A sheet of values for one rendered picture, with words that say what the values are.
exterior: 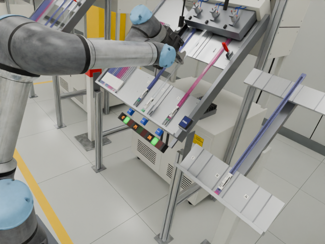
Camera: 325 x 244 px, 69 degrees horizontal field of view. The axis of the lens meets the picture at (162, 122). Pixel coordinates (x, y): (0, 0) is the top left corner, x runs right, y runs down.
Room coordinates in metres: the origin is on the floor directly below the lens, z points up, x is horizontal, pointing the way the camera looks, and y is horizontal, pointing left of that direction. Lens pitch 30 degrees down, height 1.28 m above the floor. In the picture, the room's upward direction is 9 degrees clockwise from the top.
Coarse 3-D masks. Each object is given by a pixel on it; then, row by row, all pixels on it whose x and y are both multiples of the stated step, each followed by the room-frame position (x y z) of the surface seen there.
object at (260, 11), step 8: (192, 0) 1.47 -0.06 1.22; (208, 0) 1.38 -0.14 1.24; (216, 0) 1.34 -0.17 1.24; (224, 0) 1.31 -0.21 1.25; (232, 0) 1.29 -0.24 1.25; (240, 0) 1.27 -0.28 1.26; (248, 0) 1.25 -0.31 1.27; (256, 0) 1.22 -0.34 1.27; (264, 0) 1.20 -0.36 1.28; (248, 8) 1.23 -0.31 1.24; (256, 8) 1.19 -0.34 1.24; (264, 8) 1.21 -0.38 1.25; (256, 16) 1.22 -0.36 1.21
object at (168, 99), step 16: (128, 80) 1.25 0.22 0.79; (144, 80) 1.20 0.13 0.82; (160, 80) 1.16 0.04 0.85; (128, 96) 1.15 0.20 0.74; (144, 96) 1.11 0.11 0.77; (160, 96) 1.08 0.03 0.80; (176, 96) 1.05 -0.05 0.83; (192, 96) 1.01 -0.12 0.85; (160, 112) 1.00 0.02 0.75; (176, 112) 0.97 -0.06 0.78; (176, 128) 0.90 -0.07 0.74
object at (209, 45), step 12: (168, 0) 1.66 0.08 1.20; (180, 0) 1.61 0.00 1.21; (156, 12) 1.62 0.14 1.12; (168, 12) 1.57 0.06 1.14; (180, 12) 1.52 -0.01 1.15; (192, 36) 1.32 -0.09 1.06; (204, 36) 1.29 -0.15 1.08; (216, 36) 1.26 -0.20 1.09; (204, 48) 1.22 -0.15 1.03; (216, 48) 1.19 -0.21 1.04; (228, 48) 1.16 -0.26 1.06; (204, 60) 1.16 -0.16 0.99; (216, 60) 1.13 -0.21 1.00; (228, 60) 1.11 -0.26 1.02
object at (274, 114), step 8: (296, 80) 0.81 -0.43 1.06; (296, 88) 0.79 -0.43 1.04; (288, 96) 0.76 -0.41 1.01; (280, 104) 0.75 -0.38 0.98; (272, 120) 0.71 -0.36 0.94; (264, 128) 0.69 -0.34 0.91; (256, 136) 0.68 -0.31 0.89; (248, 152) 0.64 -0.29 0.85; (240, 160) 0.62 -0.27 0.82; (232, 168) 0.61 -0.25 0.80
